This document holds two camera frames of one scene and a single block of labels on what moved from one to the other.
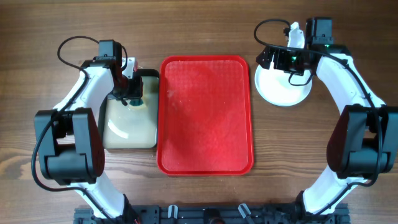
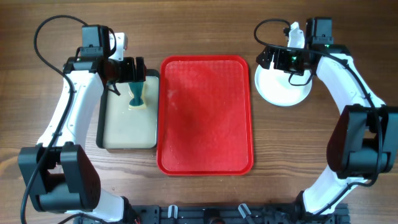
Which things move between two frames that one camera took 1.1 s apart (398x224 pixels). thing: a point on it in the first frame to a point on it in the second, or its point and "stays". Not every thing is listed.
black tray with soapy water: (135, 126) stays
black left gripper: (133, 93) to (138, 70)
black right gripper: (269, 58) stays
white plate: (282, 88) stays
